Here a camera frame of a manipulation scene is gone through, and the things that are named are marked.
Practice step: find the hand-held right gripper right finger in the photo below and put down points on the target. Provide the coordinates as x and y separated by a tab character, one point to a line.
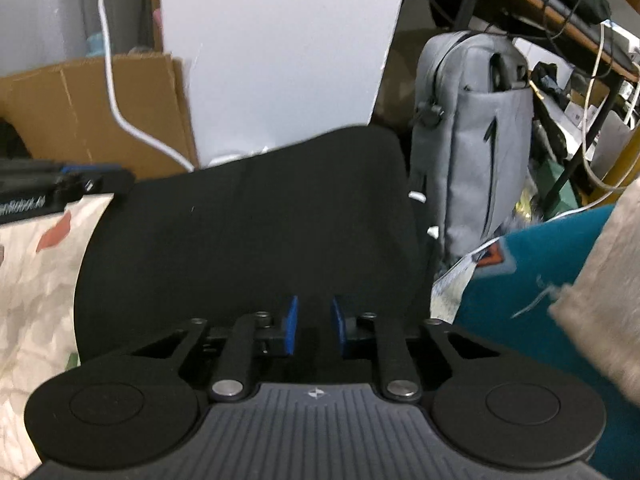
340	325

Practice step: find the teal printed garment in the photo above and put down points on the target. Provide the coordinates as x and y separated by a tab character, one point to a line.
525	300

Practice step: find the pastel coloured item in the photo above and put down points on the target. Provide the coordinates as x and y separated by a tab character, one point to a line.
95	42

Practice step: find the brown cardboard box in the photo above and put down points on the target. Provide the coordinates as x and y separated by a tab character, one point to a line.
75	110

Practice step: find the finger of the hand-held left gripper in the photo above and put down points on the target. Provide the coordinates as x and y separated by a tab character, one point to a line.
100	177

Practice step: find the white board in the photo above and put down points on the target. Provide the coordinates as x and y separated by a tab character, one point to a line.
280	55

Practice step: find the grey shoulder bag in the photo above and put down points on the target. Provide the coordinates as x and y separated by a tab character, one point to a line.
470	135

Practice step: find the beige fuzzy cloth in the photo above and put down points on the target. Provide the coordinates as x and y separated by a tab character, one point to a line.
607	285

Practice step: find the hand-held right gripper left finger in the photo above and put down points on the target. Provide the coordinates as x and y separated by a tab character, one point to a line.
290	325

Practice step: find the wooden desk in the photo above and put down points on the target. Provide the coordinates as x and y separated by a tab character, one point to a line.
560	15

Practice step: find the white printed blanket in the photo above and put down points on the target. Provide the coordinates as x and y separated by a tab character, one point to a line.
35	285

